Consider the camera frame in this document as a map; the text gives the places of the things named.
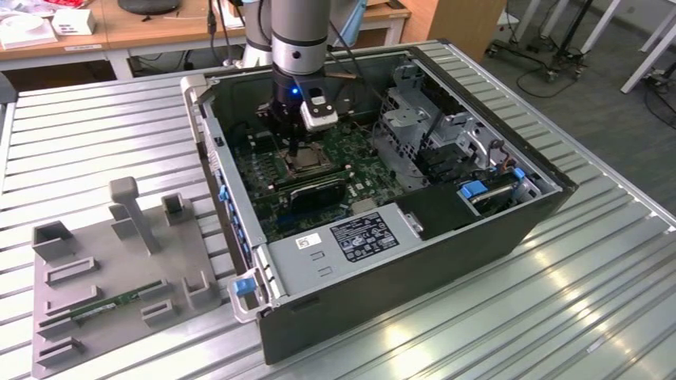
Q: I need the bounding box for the square silver CPU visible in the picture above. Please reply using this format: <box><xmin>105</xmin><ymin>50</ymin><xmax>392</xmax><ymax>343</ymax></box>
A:
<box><xmin>293</xmin><ymin>148</ymin><xmax>328</xmax><ymax>170</ymax></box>

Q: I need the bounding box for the metal socket cover frame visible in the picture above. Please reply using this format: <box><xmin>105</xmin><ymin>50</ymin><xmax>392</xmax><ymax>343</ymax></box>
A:
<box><xmin>277</xmin><ymin>141</ymin><xmax>343</xmax><ymax>180</ymax></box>

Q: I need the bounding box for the black RAM slot bank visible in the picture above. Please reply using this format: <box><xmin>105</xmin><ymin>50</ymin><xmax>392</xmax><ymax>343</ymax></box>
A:
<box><xmin>269</xmin><ymin>168</ymin><xmax>353</xmax><ymax>194</ymax></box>
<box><xmin>247</xmin><ymin>130</ymin><xmax>291</xmax><ymax>154</ymax></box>

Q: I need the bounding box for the CPU socket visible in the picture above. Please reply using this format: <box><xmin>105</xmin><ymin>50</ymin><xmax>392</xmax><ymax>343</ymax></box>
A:
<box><xmin>277</xmin><ymin>140</ymin><xmax>344</xmax><ymax>181</ymax></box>

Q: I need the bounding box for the green motherboard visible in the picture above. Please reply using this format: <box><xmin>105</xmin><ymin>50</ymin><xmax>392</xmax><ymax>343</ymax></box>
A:
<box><xmin>231</xmin><ymin>120</ymin><xmax>411</xmax><ymax>243</ymax></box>

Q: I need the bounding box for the silver perforated drive cage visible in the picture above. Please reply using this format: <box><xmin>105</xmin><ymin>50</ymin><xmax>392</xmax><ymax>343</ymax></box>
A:
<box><xmin>375</xmin><ymin>85</ymin><xmax>443</xmax><ymax>189</ymax></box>

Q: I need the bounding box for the long wooden desk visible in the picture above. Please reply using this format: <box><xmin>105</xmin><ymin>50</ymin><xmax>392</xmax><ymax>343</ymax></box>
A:
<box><xmin>0</xmin><ymin>0</ymin><xmax>255</xmax><ymax>82</ymax></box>

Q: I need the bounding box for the black disk bay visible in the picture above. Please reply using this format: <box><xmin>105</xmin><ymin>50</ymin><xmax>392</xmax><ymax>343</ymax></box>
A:
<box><xmin>415</xmin><ymin>142</ymin><xmax>475</xmax><ymax>184</ymax></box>

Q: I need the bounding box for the white sticker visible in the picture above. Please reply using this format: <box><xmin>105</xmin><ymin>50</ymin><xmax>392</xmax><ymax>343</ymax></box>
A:
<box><xmin>292</xmin><ymin>232</ymin><xmax>324</xmax><ymax>250</ymax></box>

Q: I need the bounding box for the black rating label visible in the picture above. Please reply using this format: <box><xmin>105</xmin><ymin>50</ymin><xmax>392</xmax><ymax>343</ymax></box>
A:
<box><xmin>328</xmin><ymin>211</ymin><xmax>399</xmax><ymax>263</ymax></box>

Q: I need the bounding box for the black monitor base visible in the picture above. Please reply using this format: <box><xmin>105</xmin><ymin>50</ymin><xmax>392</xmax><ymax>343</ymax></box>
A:
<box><xmin>116</xmin><ymin>0</ymin><xmax>181</xmax><ymax>15</ymax></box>

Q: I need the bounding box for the black plastic shroud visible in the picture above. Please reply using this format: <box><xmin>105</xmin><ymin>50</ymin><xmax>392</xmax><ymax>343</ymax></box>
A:
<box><xmin>393</xmin><ymin>182</ymin><xmax>480</xmax><ymax>241</ymax></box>

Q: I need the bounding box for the wooden cabinet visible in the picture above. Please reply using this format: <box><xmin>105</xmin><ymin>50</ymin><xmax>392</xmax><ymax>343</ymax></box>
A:
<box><xmin>404</xmin><ymin>0</ymin><xmax>508</xmax><ymax>63</ymax></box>

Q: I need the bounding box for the blue disk carrier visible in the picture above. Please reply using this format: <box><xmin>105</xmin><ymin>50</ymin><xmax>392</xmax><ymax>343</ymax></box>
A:
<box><xmin>456</xmin><ymin>173</ymin><xmax>519</xmax><ymax>218</ymax></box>

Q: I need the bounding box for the grey power supply unit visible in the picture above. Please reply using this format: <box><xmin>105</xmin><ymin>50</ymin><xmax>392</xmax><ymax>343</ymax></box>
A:
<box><xmin>265</xmin><ymin>202</ymin><xmax>427</xmax><ymax>298</ymax></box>

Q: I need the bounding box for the white labelled box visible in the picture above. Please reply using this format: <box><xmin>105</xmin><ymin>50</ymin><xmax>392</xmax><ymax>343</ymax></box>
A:
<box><xmin>51</xmin><ymin>8</ymin><xmax>99</xmax><ymax>37</ymax></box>

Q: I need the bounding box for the blue case latch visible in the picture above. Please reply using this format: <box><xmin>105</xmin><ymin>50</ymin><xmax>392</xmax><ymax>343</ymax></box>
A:
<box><xmin>231</xmin><ymin>278</ymin><xmax>257</xmax><ymax>298</ymax></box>

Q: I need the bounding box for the grey parts rack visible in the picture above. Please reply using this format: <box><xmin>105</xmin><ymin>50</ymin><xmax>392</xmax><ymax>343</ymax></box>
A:
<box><xmin>29</xmin><ymin>177</ymin><xmax>224</xmax><ymax>379</ymax></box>

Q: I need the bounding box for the white tray with plate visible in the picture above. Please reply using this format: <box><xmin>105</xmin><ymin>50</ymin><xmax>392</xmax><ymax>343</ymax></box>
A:
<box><xmin>0</xmin><ymin>13</ymin><xmax>59</xmax><ymax>51</ymax></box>

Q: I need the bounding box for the black open PC case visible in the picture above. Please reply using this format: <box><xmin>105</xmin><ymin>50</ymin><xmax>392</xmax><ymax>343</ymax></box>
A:
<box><xmin>179</xmin><ymin>38</ymin><xmax>577</xmax><ymax>366</ymax></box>

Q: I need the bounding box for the green RAM stick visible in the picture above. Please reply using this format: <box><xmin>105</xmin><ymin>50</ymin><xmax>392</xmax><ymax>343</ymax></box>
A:
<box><xmin>67</xmin><ymin>279</ymin><xmax>164</xmax><ymax>325</ymax></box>

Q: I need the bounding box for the black wheeled equipment stand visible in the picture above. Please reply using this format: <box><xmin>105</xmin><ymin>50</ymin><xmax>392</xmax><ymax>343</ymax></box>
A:
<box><xmin>484</xmin><ymin>0</ymin><xmax>592</xmax><ymax>83</ymax></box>

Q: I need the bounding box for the white table leg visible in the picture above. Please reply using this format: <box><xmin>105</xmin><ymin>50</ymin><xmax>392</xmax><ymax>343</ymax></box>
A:
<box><xmin>620</xmin><ymin>0</ymin><xmax>676</xmax><ymax>95</ymax></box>

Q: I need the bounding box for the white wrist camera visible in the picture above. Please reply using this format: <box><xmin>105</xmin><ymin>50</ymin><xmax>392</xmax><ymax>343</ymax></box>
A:
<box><xmin>292</xmin><ymin>74</ymin><xmax>339</xmax><ymax>131</ymax></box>

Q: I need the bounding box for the silver optical bay bracket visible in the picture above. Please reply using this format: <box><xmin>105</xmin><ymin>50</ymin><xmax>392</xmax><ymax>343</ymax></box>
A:
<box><xmin>392</xmin><ymin>63</ymin><xmax>424</xmax><ymax>93</ymax></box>

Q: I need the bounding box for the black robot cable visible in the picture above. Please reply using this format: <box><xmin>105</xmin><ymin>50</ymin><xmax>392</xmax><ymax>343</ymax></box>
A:
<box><xmin>207</xmin><ymin>0</ymin><xmax>235</xmax><ymax>67</ymax></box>

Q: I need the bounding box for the silver metal disk bracket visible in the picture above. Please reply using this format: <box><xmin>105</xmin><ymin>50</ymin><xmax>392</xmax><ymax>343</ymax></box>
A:
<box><xmin>436</xmin><ymin>112</ymin><xmax>511</xmax><ymax>175</ymax></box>

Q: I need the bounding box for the black wire bundle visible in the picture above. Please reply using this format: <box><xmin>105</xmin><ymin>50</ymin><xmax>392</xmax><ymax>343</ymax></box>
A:
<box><xmin>488</xmin><ymin>139</ymin><xmax>516</xmax><ymax>175</ymax></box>

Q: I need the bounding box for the grey case handle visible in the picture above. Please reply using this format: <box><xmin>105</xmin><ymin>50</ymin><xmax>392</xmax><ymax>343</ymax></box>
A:
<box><xmin>225</xmin><ymin>265</ymin><xmax>265</xmax><ymax>325</ymax></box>

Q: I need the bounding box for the white table frame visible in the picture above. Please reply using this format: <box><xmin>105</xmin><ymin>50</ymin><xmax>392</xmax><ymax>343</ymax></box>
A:
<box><xmin>499</xmin><ymin>0</ymin><xmax>623</xmax><ymax>55</ymax></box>

